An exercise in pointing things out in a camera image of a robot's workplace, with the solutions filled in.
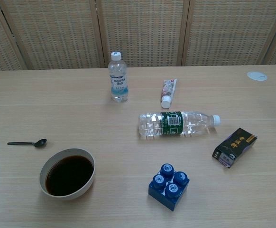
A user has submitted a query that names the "black plastic spoon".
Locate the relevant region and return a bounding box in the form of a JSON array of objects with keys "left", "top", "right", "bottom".
[{"left": 7, "top": 138, "right": 47, "bottom": 149}]

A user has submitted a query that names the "white bowl of dark liquid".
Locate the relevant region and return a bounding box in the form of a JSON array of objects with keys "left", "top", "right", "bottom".
[{"left": 39, "top": 148, "right": 96, "bottom": 200}]

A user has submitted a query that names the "clear water bottle green label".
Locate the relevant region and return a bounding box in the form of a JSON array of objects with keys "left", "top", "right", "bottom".
[{"left": 138, "top": 110, "right": 221, "bottom": 140}]

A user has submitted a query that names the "small Aquafina water bottle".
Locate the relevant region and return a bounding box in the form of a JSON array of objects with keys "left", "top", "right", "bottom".
[{"left": 107, "top": 51, "right": 129, "bottom": 103}]

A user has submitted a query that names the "toothpaste tube with white cap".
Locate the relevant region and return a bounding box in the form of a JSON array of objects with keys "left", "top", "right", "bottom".
[{"left": 160, "top": 78, "right": 178, "bottom": 109}]

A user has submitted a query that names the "woven folding screen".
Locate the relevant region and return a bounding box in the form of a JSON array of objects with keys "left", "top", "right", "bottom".
[{"left": 0, "top": 0, "right": 276, "bottom": 74}]

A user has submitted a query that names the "blue four-stud building block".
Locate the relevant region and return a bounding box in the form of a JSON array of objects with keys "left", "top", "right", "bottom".
[{"left": 148, "top": 163, "right": 190, "bottom": 211}]

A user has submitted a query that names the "black box with gold print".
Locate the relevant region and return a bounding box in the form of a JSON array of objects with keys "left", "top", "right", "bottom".
[{"left": 212, "top": 127, "right": 258, "bottom": 169}]

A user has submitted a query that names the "white round table grommet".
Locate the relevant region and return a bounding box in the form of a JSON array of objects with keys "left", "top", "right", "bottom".
[{"left": 247, "top": 71, "right": 268, "bottom": 82}]

